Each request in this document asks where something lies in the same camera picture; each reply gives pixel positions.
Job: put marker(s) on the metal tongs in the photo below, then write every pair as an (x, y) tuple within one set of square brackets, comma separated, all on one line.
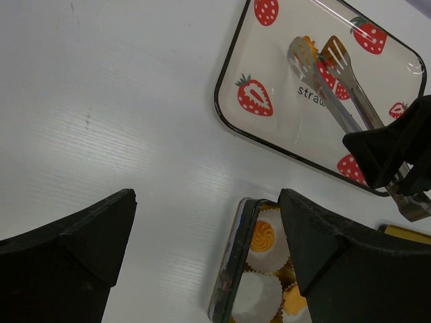
[(333, 79)]

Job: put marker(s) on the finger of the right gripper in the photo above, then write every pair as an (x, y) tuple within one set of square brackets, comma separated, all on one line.
[(418, 178), (380, 153)]

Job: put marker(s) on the gold tin lid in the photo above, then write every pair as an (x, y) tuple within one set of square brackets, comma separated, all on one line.
[(406, 234)]

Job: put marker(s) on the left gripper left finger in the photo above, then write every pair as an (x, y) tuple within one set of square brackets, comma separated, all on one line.
[(64, 270)]

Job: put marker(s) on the paper cup front right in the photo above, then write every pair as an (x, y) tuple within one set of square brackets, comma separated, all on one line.
[(302, 317)]

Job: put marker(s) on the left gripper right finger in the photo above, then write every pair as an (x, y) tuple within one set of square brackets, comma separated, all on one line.
[(351, 273)]

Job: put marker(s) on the square cookie tin base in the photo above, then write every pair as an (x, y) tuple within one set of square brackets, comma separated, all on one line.
[(234, 264)]

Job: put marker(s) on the strawberry pattern tray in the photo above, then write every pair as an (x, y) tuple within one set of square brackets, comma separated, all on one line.
[(259, 96)]

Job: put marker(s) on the paper cup back left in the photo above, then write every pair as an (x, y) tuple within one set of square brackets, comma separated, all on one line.
[(275, 258)]

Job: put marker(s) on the paper cup front left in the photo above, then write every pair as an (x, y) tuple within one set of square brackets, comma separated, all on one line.
[(258, 298)]

